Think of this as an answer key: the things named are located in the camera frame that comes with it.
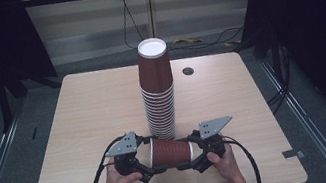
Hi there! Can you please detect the stack of brown paper cups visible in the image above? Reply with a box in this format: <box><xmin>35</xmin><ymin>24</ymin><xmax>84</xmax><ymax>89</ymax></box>
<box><xmin>131</xmin><ymin>35</ymin><xmax>184</xmax><ymax>145</ymax></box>

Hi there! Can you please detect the single brown ribbed cup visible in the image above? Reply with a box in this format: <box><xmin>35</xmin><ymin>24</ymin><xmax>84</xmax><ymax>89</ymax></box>
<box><xmin>145</xmin><ymin>131</ymin><xmax>197</xmax><ymax>173</ymax></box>

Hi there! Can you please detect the person's right hand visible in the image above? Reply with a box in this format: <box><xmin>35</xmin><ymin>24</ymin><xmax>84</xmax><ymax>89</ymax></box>
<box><xmin>205</xmin><ymin>142</ymin><xmax>244</xmax><ymax>183</ymax></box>

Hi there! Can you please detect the grey table cable grommet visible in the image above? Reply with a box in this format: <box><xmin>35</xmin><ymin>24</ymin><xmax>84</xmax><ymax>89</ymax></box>
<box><xmin>181</xmin><ymin>66</ymin><xmax>196</xmax><ymax>78</ymax></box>

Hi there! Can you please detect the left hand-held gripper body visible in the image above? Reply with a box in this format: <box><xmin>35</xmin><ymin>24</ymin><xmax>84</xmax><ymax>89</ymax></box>
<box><xmin>101</xmin><ymin>129</ymin><xmax>151</xmax><ymax>180</ymax></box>

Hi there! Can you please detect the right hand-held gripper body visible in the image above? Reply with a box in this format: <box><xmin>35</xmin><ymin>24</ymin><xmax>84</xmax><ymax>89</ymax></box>
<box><xmin>190</xmin><ymin>114</ymin><xmax>240</xmax><ymax>160</ymax></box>

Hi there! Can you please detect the grey table bracket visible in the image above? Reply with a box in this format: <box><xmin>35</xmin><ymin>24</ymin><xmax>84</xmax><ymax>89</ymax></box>
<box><xmin>280</xmin><ymin>146</ymin><xmax>307</xmax><ymax>163</ymax></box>

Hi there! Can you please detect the black floor cable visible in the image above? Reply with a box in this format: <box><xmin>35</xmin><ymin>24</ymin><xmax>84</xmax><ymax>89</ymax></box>
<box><xmin>164</xmin><ymin>24</ymin><xmax>247</xmax><ymax>55</ymax></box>

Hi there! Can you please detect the black metal stand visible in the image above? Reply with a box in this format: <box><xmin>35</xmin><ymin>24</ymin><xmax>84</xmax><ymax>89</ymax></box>
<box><xmin>0</xmin><ymin>60</ymin><xmax>69</xmax><ymax>134</ymax></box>
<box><xmin>240</xmin><ymin>25</ymin><xmax>296</xmax><ymax>90</ymax></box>

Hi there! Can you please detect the black power cable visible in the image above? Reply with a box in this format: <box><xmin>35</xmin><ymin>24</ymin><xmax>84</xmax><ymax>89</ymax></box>
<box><xmin>123</xmin><ymin>0</ymin><xmax>147</xmax><ymax>43</ymax></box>
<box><xmin>115</xmin><ymin>0</ymin><xmax>135</xmax><ymax>51</ymax></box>

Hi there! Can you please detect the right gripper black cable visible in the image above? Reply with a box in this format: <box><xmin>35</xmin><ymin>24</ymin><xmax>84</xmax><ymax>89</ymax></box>
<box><xmin>222</xmin><ymin>129</ymin><xmax>263</xmax><ymax>183</ymax></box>

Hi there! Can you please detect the bundle of black cables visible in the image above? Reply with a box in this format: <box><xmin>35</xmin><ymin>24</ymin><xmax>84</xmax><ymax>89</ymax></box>
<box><xmin>256</xmin><ymin>43</ymin><xmax>301</xmax><ymax>117</ymax></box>

